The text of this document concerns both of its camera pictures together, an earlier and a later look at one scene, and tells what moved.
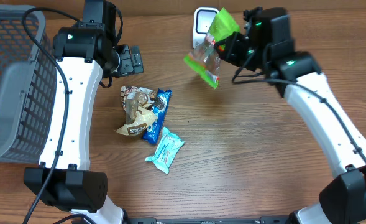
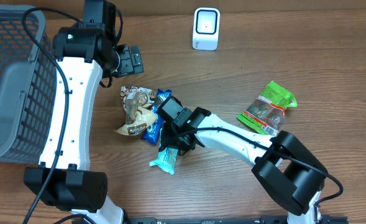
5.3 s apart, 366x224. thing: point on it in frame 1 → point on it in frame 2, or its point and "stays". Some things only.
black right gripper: (228, 51) → (166, 140)
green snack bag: (204, 57) → (266, 111)
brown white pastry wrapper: (135, 102) stays
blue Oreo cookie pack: (160, 106) stays
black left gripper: (128, 67) stays
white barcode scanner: (203, 18) stays
